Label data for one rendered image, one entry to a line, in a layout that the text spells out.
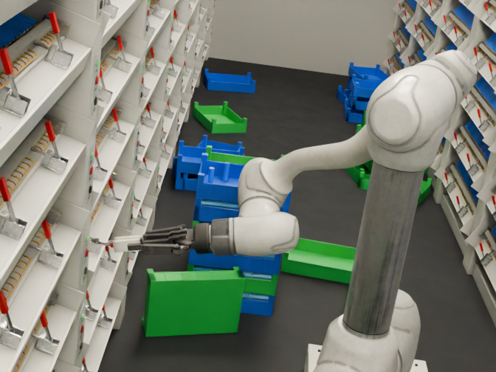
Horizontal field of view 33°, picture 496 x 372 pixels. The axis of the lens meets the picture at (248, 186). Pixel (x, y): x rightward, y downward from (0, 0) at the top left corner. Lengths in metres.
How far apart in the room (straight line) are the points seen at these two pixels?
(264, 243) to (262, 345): 0.78
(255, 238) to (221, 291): 0.70
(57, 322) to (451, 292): 1.83
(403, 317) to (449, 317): 1.15
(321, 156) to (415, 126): 0.45
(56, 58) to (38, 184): 0.22
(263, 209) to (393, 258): 0.44
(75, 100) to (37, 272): 0.34
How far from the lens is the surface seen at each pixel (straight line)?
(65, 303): 1.84
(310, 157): 1.94
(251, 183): 2.06
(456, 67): 1.69
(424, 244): 3.58
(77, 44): 1.61
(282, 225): 1.97
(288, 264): 3.12
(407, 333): 1.95
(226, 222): 1.99
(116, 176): 2.45
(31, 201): 1.40
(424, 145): 1.56
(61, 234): 1.72
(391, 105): 1.51
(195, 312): 2.66
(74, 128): 1.67
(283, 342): 2.73
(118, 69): 2.17
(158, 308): 2.62
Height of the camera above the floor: 1.47
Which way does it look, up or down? 22 degrees down
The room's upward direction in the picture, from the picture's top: 8 degrees clockwise
